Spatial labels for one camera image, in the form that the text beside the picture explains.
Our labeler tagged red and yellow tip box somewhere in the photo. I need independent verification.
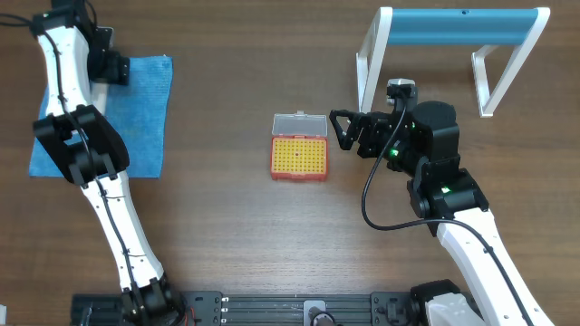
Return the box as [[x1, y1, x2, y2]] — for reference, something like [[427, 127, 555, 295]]
[[270, 110, 329, 182]]

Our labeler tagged mounting rail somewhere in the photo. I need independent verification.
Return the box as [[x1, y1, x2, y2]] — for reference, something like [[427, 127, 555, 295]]
[[70, 291, 427, 326]]

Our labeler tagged blue cloth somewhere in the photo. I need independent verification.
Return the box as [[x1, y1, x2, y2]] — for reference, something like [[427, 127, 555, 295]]
[[28, 54, 174, 179]]

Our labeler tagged black cable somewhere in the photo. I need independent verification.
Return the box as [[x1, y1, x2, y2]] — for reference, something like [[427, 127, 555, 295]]
[[0, 12, 46, 29], [360, 88, 459, 233]]

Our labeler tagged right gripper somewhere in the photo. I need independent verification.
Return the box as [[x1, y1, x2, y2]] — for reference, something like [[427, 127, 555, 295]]
[[328, 109, 394, 158]]

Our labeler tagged white and blue stand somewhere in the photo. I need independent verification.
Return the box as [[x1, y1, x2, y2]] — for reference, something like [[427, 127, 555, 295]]
[[355, 5, 552, 119]]

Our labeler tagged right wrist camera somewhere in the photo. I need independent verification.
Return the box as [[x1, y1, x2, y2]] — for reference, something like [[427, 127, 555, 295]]
[[386, 78, 417, 108]]

